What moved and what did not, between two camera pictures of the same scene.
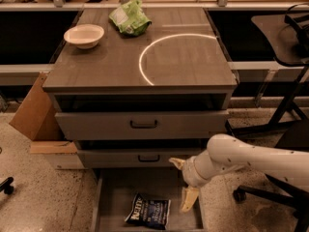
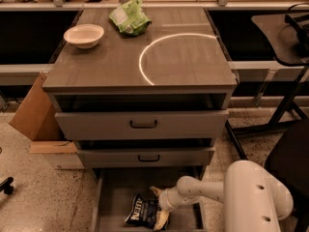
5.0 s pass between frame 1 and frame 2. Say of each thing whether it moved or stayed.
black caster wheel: stayed
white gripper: moved
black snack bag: stayed
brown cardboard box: stayed
